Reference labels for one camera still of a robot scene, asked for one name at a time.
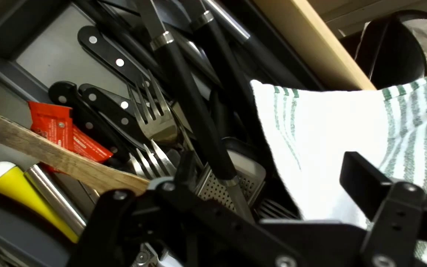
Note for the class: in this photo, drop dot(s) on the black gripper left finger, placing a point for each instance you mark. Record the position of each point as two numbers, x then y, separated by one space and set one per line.
174 227

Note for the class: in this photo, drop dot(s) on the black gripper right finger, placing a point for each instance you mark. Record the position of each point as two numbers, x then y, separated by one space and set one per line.
397 216

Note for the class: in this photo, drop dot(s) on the white green striped towel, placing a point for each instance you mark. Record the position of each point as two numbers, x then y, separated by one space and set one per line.
323 138

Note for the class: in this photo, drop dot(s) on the wooden spatula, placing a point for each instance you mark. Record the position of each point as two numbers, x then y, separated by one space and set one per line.
51 153

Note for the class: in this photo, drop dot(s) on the red plastic tool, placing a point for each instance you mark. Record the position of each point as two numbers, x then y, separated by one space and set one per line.
56 126

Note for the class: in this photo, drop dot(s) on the black ladle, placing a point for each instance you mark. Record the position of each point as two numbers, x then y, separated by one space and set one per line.
386 53

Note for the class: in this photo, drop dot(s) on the grey cutlery tray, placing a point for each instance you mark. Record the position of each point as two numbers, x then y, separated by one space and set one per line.
51 53

